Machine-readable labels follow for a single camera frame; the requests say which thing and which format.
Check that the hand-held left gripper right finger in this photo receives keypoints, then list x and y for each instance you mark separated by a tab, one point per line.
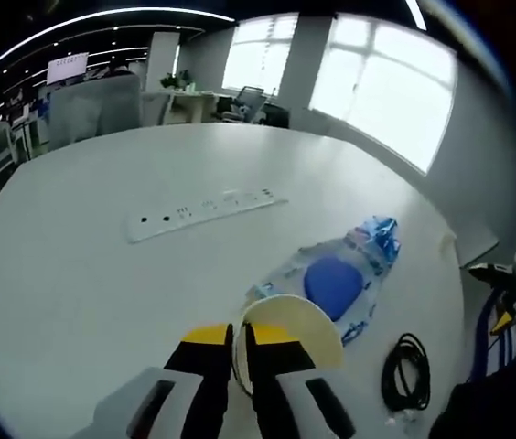
285	393

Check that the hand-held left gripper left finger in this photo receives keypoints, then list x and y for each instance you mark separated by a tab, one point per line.
175	393

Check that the white paper cup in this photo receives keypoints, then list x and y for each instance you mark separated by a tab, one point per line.
306	327

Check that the clear blue plastic bag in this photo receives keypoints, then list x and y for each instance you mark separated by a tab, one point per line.
331	281

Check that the person's dark clothing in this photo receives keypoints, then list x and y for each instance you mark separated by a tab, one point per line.
491	407

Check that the white table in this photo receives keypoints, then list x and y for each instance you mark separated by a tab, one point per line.
102	297

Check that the white table socket panel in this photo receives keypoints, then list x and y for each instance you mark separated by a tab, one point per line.
203	212

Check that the large window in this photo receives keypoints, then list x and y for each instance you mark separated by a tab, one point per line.
377	87

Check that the white office desk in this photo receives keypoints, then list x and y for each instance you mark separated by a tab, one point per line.
185	105

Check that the grey mesh office chair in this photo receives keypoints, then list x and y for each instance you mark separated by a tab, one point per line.
246	103

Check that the green potted plant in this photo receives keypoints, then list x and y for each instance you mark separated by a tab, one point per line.
176	81

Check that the wall display screen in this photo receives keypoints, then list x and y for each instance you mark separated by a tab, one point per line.
67	68

